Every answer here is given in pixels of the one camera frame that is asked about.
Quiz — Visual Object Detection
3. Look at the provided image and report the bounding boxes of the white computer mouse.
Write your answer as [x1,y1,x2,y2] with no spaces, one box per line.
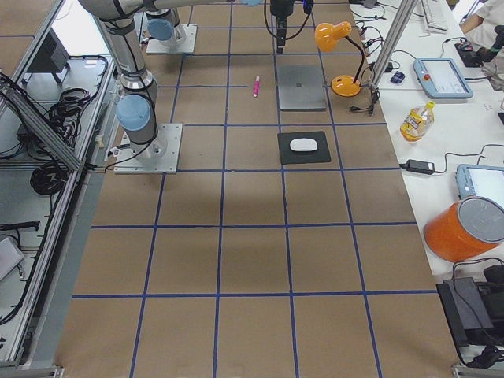
[289,138,318,153]

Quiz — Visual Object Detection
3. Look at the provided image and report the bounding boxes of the aluminium frame post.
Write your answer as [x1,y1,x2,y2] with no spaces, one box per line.
[370,0,417,91]

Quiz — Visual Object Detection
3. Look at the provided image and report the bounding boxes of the black equipment box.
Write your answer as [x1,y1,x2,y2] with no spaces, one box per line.
[436,264,503,369]

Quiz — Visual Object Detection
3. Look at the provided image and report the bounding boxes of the orange cylinder container grey lid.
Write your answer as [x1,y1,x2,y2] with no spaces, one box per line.
[424,196,503,262]

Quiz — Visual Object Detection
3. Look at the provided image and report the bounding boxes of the blue teach pendant far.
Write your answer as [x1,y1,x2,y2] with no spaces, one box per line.
[413,58,473,99]

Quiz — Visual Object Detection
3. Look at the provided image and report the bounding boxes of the orange desk lamp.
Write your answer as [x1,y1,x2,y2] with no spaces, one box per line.
[314,21,365,98]

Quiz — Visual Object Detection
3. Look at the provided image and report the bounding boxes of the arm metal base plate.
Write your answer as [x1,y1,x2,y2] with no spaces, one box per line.
[146,24,198,55]
[113,123,183,174]

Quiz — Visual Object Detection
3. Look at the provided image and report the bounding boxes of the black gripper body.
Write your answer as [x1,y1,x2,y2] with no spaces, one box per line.
[275,17,287,46]

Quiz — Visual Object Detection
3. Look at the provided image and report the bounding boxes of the black lamp power cable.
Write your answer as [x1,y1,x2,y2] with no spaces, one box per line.
[348,62,381,117]

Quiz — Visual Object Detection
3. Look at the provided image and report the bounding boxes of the black monitor on side bench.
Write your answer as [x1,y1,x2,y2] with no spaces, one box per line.
[27,28,69,83]

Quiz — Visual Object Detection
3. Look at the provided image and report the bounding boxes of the black mousepad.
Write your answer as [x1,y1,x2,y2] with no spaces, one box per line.
[277,131,332,165]

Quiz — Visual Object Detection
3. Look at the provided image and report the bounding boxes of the person in white shirt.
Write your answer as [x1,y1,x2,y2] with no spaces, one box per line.
[461,0,503,48]

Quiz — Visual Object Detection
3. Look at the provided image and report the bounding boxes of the black power adapter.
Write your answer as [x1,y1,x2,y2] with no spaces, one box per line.
[406,159,435,175]

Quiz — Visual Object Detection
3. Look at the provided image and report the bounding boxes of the blue teach pendant near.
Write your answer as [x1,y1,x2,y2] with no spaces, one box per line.
[455,164,504,207]

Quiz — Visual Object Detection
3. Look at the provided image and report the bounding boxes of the blue teach pendant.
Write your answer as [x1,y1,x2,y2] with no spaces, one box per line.
[455,164,504,207]
[413,58,473,99]

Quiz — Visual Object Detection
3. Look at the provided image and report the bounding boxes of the small blue checkered pouch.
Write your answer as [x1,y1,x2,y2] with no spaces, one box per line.
[390,71,406,84]

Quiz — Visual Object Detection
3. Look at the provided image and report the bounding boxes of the coiled black cables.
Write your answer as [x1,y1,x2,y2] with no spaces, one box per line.
[30,160,66,197]

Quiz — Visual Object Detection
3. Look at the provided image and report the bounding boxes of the white keyboard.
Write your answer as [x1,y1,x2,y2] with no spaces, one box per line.
[419,0,448,34]

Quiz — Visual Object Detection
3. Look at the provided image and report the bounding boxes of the yellow drink bottle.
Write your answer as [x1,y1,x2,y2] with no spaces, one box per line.
[399,101,435,142]

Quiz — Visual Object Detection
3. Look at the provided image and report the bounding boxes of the silver laptop notebook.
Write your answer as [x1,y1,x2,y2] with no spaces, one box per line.
[277,65,327,111]

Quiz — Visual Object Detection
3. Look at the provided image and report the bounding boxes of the pink marker pen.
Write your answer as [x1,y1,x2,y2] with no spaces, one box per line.
[253,76,261,98]

